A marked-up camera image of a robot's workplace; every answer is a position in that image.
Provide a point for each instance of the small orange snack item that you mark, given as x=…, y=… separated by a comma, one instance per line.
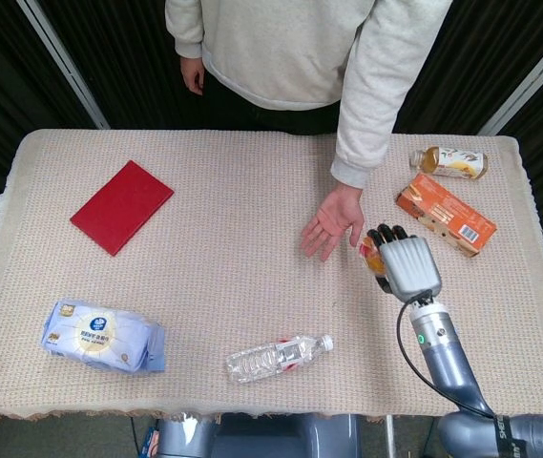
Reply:
x=372, y=257

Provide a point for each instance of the red notebook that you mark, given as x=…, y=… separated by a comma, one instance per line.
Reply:
x=122, y=207

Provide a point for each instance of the person's left hand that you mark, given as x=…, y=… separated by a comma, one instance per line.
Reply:
x=335, y=219

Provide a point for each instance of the yellow tea drink bottle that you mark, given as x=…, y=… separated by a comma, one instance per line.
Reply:
x=452, y=163

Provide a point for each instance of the blue white tissue pack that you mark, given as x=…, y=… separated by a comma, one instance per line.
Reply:
x=101, y=339

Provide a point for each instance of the clear plastic water bottle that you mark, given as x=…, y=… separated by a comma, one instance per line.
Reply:
x=276, y=358

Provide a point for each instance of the orange cardboard snack box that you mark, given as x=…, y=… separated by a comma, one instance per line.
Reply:
x=445, y=214

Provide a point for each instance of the light grey sweatshirt torso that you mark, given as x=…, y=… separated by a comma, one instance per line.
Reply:
x=271, y=47

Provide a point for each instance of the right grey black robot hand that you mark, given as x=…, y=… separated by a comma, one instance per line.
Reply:
x=411, y=269

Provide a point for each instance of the beige woven tablecloth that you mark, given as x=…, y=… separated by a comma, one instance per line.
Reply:
x=214, y=296

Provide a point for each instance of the person's right hand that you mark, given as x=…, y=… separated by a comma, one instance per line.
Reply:
x=194, y=71

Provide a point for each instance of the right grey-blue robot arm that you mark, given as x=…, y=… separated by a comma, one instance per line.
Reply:
x=447, y=362

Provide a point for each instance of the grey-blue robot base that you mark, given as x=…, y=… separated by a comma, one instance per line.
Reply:
x=261, y=436

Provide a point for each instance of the person's left sleeve forearm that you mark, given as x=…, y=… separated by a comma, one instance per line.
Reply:
x=376, y=95

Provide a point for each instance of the white metal frame post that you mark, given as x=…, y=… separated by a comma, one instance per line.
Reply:
x=63, y=64
x=528, y=83

